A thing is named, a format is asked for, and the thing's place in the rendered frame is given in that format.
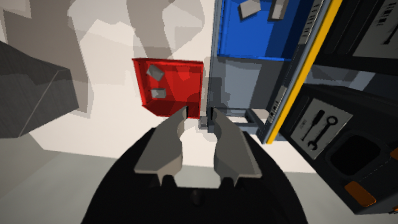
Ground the yellow flat bar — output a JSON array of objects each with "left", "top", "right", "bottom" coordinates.
[{"left": 266, "top": 0, "right": 342, "bottom": 144}]

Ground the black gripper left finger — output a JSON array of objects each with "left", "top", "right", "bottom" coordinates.
[{"left": 81, "top": 106, "right": 188, "bottom": 224}]

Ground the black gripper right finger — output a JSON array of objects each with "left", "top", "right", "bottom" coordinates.
[{"left": 211, "top": 107, "right": 308, "bottom": 224}]

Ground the red bin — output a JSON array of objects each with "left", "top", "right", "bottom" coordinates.
[{"left": 132, "top": 58, "right": 204, "bottom": 119}]

